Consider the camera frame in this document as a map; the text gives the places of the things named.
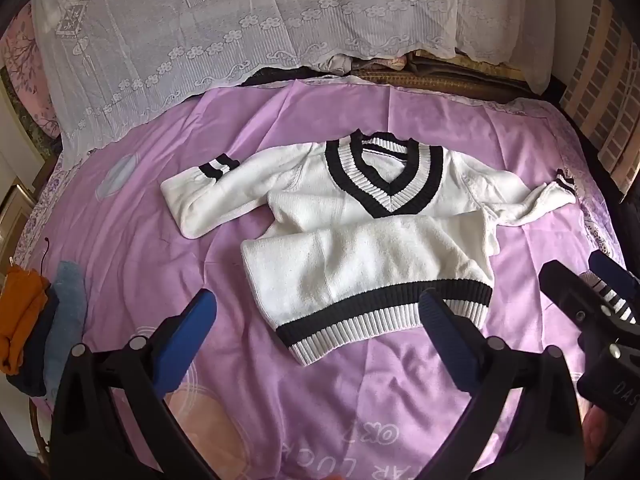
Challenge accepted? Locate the black white striped garment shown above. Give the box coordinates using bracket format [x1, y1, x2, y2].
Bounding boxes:
[580, 271, 636, 324]

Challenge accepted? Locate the white black-trimmed v-neck sweater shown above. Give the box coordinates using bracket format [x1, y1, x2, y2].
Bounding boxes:
[160, 131, 576, 366]

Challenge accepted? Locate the pink floral pillow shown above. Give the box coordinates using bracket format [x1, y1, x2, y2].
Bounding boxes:
[1, 2, 61, 139]

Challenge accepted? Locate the orange folded cloth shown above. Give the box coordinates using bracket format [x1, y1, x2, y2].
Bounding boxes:
[0, 264, 50, 375]

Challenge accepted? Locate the person right hand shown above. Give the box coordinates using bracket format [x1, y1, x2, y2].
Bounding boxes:
[582, 404, 624, 467]

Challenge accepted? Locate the light blue folded cloth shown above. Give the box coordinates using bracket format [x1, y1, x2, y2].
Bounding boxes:
[44, 261, 88, 405]

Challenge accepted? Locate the brick pattern curtain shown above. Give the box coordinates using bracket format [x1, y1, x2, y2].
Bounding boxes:
[561, 0, 640, 194]

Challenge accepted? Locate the white lace cover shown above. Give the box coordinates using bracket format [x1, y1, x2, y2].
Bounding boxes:
[32, 0, 555, 165]

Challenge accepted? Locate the dark navy folded cloth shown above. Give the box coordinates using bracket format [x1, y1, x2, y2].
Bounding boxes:
[6, 286, 58, 398]

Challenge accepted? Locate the brown woven mat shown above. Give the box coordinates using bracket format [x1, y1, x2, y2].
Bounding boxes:
[350, 50, 538, 103]

